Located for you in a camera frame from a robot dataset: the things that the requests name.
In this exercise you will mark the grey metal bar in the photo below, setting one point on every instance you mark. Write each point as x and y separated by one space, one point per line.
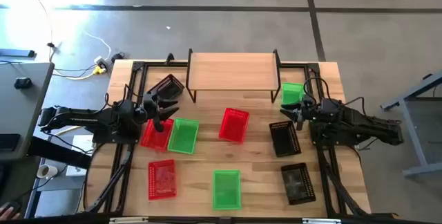
17 53

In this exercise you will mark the black power adapter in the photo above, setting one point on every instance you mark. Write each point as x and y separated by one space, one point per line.
117 57

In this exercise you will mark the small black device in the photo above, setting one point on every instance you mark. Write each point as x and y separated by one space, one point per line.
22 83

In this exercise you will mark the black clamp knob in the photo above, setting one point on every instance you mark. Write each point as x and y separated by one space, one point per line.
169 58

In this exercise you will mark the silver metal bracket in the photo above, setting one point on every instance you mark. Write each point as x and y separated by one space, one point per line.
319 221
127 220

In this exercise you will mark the black aluminium rig frame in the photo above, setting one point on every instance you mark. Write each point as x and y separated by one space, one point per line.
159 64

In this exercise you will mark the black diagonal beam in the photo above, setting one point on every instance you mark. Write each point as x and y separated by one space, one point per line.
58 155

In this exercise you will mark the yellow plug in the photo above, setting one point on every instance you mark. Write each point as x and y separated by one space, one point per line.
99 70

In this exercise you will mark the red plastic slotted basket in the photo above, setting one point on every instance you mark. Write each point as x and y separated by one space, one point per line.
162 179
234 125
151 141

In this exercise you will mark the person's hand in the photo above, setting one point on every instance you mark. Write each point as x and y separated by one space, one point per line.
7 213

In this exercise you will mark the grey metal table frame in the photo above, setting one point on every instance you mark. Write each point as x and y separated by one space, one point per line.
413 137

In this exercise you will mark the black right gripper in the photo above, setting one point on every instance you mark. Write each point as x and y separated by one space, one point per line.
307 111

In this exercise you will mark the wooden shelf with black frame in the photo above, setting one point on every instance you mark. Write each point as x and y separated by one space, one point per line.
233 72

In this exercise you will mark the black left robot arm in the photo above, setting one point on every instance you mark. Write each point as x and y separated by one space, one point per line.
86 118

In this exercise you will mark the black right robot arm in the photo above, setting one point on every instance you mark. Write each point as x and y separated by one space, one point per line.
362 122

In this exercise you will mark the white paper sheet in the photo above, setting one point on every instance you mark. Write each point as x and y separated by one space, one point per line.
83 144
76 170

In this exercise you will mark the black plastic slotted basket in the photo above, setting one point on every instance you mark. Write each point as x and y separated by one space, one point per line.
169 85
285 139
297 184

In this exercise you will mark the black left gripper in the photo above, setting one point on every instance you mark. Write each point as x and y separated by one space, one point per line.
150 108

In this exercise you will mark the green plastic slotted basket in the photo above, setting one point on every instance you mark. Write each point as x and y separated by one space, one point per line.
183 135
291 92
226 189

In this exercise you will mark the small black floor plug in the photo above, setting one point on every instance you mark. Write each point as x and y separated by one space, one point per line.
51 45

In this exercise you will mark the white paper cup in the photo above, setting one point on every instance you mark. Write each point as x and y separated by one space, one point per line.
46 171

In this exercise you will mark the grey desk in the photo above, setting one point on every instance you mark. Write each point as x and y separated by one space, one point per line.
24 113

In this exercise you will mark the black flat pad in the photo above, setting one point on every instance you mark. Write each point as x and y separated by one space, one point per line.
8 142

